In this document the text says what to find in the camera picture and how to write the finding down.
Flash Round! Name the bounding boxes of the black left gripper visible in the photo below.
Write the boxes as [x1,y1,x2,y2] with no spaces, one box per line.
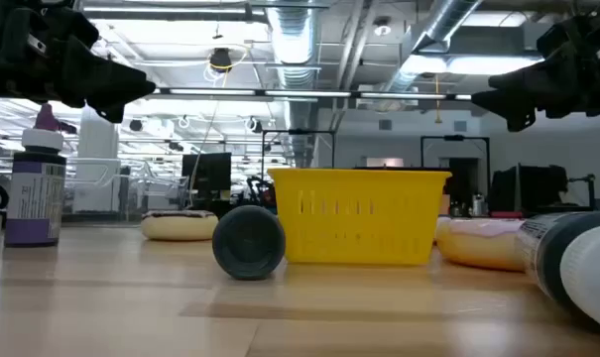
[0,0,157,124]

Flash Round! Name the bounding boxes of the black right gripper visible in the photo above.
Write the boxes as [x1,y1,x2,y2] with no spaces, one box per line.
[470,14,600,133]

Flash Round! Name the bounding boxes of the purple label ink bottle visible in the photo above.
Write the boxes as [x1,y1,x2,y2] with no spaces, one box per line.
[3,102,67,248]

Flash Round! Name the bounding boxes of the chocolate glazed toy donut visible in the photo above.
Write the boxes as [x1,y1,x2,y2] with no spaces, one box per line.
[140,209,220,243]

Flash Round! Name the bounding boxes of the blue bottle white cap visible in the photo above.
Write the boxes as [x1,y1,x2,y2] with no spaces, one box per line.
[515,210,600,336]

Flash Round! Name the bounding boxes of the dark green bottle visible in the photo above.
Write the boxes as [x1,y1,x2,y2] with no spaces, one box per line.
[211,204,287,282]

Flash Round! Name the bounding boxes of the white building column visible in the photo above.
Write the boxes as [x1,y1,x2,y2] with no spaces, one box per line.
[77,103,121,214]

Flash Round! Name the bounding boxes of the clear plastic bin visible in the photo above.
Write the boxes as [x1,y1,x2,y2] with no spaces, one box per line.
[63,157,191,222]

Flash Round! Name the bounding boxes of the black equipment block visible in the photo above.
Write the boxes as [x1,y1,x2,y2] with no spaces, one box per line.
[488,164,569,215]

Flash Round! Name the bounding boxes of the black small stand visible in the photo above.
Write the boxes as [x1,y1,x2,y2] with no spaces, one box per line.
[568,173,598,209]

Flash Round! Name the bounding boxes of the black computer monitor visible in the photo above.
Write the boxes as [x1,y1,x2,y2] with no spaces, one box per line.
[181,152,233,203]

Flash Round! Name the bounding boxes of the pink glazed toy donut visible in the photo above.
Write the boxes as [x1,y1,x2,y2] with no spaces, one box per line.
[433,215,529,273]

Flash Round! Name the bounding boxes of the long ceiling light bar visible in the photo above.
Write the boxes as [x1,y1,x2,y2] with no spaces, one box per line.
[153,87,474,101]

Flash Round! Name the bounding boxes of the yellow plastic basket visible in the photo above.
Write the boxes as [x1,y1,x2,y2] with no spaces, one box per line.
[267,167,453,267]

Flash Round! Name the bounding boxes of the black metal frame stand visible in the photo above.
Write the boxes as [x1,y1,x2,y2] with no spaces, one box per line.
[420,134,492,217]
[261,128,336,173]

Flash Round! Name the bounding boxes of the silver smooth ceiling duct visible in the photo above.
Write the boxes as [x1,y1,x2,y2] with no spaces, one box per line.
[378,0,484,113]

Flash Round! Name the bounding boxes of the black ceiling cord reel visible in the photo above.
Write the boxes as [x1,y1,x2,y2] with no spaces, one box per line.
[208,47,234,74]

